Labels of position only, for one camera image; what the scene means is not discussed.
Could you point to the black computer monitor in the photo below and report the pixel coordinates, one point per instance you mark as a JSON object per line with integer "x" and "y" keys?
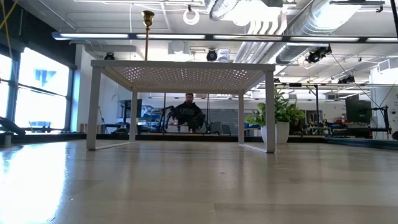
{"x": 357, "y": 112}

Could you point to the white ceiling fixture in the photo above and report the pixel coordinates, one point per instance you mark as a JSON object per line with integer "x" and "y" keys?
{"x": 258, "y": 14}

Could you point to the long ceiling light strip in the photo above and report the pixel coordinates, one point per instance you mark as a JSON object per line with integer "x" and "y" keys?
{"x": 171, "y": 36}

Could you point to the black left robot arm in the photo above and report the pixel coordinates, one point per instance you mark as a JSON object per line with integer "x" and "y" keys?
{"x": 12, "y": 127}

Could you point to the round black ceiling device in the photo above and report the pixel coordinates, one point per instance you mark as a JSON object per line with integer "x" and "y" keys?
{"x": 211, "y": 55}

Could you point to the small black ceiling device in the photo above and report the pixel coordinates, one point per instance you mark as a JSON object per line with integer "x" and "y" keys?
{"x": 109, "y": 56}

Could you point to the person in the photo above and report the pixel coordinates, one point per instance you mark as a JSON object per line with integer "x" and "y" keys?
{"x": 188, "y": 113}

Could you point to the grey cylinder post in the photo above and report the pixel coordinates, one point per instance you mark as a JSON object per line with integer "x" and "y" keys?
{"x": 7, "y": 140}

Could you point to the silver ventilation duct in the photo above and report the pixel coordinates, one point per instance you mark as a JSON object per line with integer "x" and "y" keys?
{"x": 311, "y": 25}

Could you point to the brass candlestick holder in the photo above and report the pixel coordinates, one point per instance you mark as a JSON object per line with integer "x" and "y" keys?
{"x": 148, "y": 17}

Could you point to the white perforated metal shelf riser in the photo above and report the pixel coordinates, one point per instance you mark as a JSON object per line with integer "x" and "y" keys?
{"x": 183, "y": 66}

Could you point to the green potted plant white pot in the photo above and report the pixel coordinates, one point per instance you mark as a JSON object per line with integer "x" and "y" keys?
{"x": 282, "y": 132}

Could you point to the black background robot arm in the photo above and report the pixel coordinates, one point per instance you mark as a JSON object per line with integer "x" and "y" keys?
{"x": 168, "y": 112}

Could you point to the black ceiling track camera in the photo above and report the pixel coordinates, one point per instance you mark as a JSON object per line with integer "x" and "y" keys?
{"x": 317, "y": 54}

